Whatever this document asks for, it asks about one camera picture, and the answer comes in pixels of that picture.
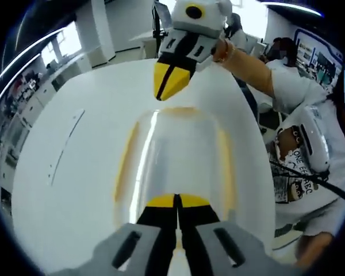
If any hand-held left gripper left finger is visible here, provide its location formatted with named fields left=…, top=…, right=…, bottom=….
left=94, top=194, right=179, bottom=276

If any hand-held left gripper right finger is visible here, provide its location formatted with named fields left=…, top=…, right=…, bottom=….
left=178, top=194, right=277, bottom=276

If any clear plastic storage box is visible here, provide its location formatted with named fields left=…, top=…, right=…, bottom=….
left=112, top=106, right=240, bottom=231

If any person's right hand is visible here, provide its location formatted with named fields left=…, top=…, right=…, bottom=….
left=210, top=38, right=236, bottom=64

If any black monitor stand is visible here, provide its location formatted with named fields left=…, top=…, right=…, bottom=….
left=150, top=5, right=165, bottom=60

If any computer monitor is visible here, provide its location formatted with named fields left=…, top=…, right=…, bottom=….
left=154, top=0, right=174, bottom=29

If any person's leg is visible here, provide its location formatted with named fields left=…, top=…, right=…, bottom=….
left=295, top=232, right=338, bottom=267

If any person in white printed shirt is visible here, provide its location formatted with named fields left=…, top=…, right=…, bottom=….
left=263, top=67, right=345, bottom=259

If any white chest-worn device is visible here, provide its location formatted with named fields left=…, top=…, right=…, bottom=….
left=300, top=105, right=332, bottom=174

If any blue framed wall poster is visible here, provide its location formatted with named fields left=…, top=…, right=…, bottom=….
left=293, top=28, right=343, bottom=89

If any black device cable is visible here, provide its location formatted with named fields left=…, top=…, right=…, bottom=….
left=269, top=160, right=345, bottom=204

